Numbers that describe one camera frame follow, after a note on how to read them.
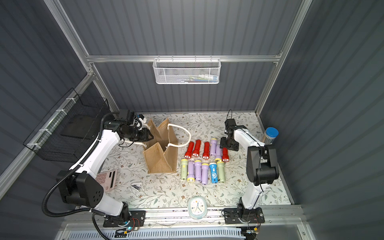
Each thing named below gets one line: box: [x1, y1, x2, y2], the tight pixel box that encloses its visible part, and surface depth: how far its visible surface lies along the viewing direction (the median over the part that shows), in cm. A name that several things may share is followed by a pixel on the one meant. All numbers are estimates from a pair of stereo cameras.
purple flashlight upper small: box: [215, 144, 222, 162], surface depth 97 cm
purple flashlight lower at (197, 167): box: [194, 160, 202, 182], surface depth 88 cm
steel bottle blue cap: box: [261, 126, 279, 145], surface depth 86 cm
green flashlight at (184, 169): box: [181, 159, 188, 180], surface depth 90 cm
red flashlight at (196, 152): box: [192, 139, 201, 157], surface depth 99 cm
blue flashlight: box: [209, 162, 219, 184], surface depth 88 cm
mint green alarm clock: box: [187, 195, 208, 220], surface depth 76 cm
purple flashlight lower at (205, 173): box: [201, 163, 209, 186], surface depth 88 cm
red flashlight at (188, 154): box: [184, 141, 195, 159], surface depth 96 cm
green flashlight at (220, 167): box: [217, 161, 225, 183], surface depth 88 cm
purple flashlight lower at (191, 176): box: [187, 161, 195, 183], surface depth 88 cm
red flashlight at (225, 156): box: [222, 147, 230, 163], surface depth 96 cm
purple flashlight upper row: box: [210, 138, 218, 157], surface depth 100 cm
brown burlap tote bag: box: [143, 118, 179, 174], surface depth 87 cm
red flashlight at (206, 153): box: [202, 141, 210, 160], surface depth 98 cm
